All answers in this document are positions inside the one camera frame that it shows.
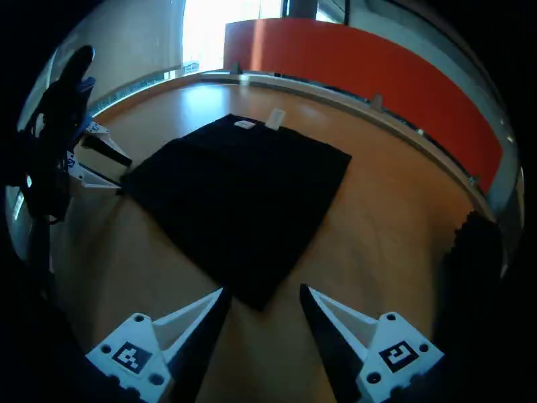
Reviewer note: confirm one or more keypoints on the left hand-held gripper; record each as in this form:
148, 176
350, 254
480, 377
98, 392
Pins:
54, 138

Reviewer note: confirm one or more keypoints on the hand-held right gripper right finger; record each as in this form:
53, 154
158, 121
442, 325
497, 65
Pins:
360, 331

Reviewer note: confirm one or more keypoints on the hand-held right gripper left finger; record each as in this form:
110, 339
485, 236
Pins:
168, 331

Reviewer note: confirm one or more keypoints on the black towel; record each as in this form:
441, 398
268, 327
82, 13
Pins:
239, 197

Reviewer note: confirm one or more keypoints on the red desk screen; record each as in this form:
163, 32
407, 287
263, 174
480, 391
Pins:
377, 79

